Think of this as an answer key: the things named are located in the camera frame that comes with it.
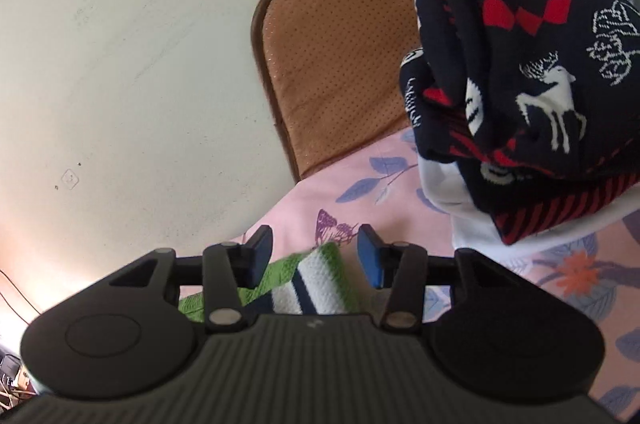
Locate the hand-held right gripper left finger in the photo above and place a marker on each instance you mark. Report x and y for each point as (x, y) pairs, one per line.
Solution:
(260, 256)

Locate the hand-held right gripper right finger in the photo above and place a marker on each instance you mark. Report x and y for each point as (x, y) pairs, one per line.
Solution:
(369, 261)

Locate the black knitted sock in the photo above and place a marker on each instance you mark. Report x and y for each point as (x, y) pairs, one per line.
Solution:
(320, 276)

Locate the pink floral bedsheet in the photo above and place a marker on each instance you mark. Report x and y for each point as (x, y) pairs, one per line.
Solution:
(320, 199)

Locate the white cloth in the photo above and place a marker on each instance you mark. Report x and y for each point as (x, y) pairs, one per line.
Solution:
(450, 191)

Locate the brown perforated leather mat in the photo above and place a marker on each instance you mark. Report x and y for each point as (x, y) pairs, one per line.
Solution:
(325, 54)

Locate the navy reindeer pattern sweater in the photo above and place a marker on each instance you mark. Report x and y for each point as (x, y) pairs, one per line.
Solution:
(530, 54)

